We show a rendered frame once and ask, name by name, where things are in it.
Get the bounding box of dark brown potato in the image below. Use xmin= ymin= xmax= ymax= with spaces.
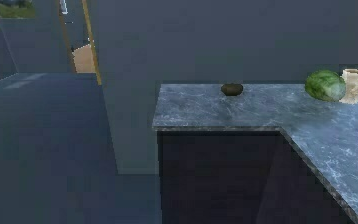
xmin=220 ymin=82 xmax=245 ymax=97

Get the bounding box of dark cabinet with marble worktop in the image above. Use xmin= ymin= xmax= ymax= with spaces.
xmin=151 ymin=83 xmax=358 ymax=224

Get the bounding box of green lettuce head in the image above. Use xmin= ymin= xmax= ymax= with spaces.
xmin=304 ymin=69 xmax=347 ymax=103

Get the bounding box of window with green view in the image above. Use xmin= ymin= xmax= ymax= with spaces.
xmin=0 ymin=0 xmax=37 ymax=32

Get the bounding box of yellow door frame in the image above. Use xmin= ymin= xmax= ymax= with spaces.
xmin=55 ymin=0 xmax=103 ymax=86

